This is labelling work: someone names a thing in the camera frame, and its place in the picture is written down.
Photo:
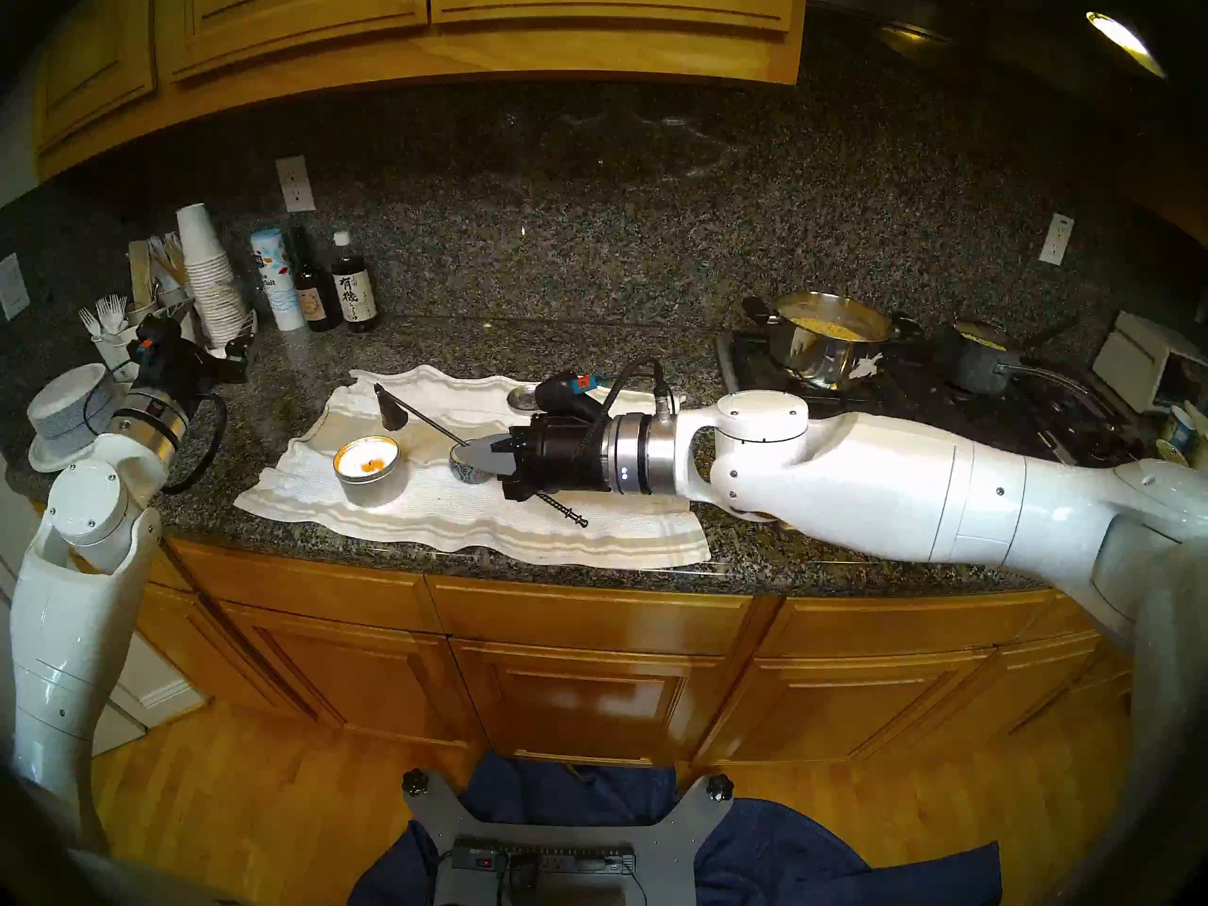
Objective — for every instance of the dark oil bottle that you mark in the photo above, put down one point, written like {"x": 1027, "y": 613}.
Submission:
{"x": 316, "y": 305}

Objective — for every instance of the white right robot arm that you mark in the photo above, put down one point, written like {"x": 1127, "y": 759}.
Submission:
{"x": 897, "y": 498}

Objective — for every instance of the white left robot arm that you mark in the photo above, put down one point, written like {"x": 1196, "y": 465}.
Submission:
{"x": 80, "y": 621}

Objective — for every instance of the wooden wall cabinet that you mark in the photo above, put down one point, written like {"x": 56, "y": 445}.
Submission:
{"x": 566, "y": 59}

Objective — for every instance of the soy sauce bottle white cap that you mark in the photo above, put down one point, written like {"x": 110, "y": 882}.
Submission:
{"x": 354, "y": 295}

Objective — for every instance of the silver tin candle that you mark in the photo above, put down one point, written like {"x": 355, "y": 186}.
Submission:
{"x": 370, "y": 484}

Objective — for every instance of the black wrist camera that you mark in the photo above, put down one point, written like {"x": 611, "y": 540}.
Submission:
{"x": 562, "y": 394}
{"x": 156, "y": 344}

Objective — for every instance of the gray robot base plate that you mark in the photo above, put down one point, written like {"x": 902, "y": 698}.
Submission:
{"x": 665, "y": 862}

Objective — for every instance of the blue and white cup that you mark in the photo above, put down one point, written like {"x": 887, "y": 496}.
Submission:
{"x": 1177, "y": 427}

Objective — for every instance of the bundle of wooden sticks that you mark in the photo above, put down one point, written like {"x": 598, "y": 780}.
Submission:
{"x": 140, "y": 272}

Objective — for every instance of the white wall outlet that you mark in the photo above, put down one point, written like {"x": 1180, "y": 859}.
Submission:
{"x": 294, "y": 184}
{"x": 1057, "y": 239}

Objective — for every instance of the white light switch plate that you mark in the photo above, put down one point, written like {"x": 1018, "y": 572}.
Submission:
{"x": 13, "y": 289}

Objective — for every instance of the black base knob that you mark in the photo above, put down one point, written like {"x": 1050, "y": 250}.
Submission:
{"x": 415, "y": 782}
{"x": 720, "y": 788}

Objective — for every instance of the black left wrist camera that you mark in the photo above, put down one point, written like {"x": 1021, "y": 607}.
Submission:
{"x": 156, "y": 344}

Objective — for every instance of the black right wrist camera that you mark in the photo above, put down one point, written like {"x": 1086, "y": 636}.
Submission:
{"x": 562, "y": 394}

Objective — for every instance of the stack of white paper plates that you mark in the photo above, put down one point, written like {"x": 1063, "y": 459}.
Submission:
{"x": 47, "y": 461}

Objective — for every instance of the dark range hood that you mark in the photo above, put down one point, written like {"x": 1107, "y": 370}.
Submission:
{"x": 944, "y": 26}

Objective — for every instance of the small patterned bowl candle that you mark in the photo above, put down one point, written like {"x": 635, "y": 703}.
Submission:
{"x": 467, "y": 476}

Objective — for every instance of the stainless gas cooktop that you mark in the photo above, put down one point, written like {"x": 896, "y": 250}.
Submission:
{"x": 906, "y": 385}

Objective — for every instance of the wooden base cabinet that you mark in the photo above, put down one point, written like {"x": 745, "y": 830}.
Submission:
{"x": 746, "y": 668}

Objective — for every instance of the wooden base cabinet door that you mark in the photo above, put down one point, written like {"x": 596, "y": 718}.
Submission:
{"x": 849, "y": 706}
{"x": 359, "y": 678}
{"x": 585, "y": 701}

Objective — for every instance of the wooden drawer front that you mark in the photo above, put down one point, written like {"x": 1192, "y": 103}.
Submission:
{"x": 302, "y": 588}
{"x": 897, "y": 628}
{"x": 585, "y": 616}

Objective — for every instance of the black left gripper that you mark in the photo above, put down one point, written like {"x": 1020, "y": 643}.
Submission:
{"x": 203, "y": 368}

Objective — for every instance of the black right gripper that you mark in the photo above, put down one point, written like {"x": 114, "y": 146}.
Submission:
{"x": 566, "y": 456}

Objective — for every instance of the black saucepan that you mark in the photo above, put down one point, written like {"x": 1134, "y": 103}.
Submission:
{"x": 972, "y": 366}

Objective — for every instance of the dark blue cloth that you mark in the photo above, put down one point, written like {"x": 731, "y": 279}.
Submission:
{"x": 802, "y": 847}

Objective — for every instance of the round metal snuffer dish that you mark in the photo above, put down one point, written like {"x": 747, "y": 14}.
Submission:
{"x": 519, "y": 400}

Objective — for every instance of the bunch of white plastic forks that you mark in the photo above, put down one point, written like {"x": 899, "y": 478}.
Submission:
{"x": 109, "y": 314}

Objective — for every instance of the white sea salt canister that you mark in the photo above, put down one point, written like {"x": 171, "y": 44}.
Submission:
{"x": 278, "y": 281}

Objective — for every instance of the range hood lamp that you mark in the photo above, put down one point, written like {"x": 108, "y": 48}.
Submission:
{"x": 1123, "y": 41}

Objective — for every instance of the wooden spoon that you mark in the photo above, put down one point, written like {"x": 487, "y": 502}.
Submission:
{"x": 1170, "y": 453}

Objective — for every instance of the stack of white paper cups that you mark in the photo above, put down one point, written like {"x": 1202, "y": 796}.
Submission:
{"x": 203, "y": 253}

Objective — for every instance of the black metal candle snuffer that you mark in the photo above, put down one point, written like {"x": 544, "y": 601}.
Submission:
{"x": 392, "y": 413}

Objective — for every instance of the white beige striped towel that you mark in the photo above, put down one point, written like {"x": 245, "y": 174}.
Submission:
{"x": 642, "y": 536}

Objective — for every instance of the white cup holding forks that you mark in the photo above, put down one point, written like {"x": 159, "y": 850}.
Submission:
{"x": 113, "y": 352}

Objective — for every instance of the stainless steel cooking pot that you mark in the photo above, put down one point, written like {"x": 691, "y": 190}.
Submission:
{"x": 830, "y": 357}

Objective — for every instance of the white countertop appliance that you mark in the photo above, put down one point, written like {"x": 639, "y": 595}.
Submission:
{"x": 1132, "y": 357}

